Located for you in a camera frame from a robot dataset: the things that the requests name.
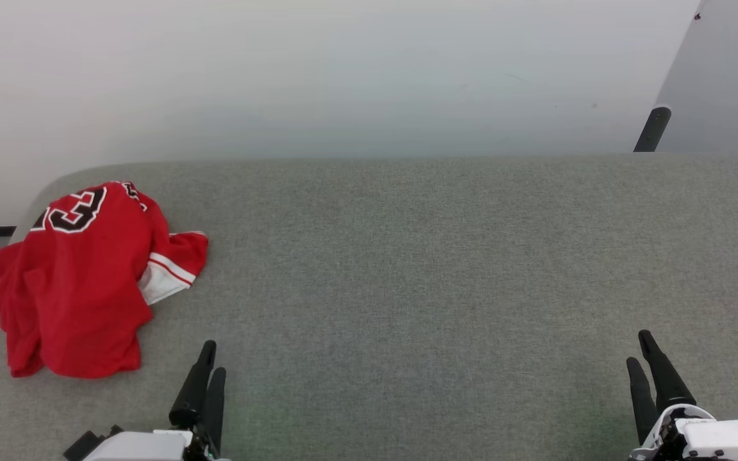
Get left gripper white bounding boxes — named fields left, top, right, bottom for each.
left=84, top=340, right=232, bottom=461

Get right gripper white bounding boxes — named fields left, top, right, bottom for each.
left=626, top=329, right=738, bottom=461

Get red basketball jersey white sleeves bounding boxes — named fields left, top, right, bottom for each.
left=0, top=181, right=209, bottom=380

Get grey fabric sofa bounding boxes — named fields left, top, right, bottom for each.
left=0, top=154, right=738, bottom=461

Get black table leg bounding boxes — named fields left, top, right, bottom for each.
left=633, top=106, right=673, bottom=153

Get grey partition panel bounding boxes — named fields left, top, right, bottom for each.
left=654, top=0, right=738, bottom=156

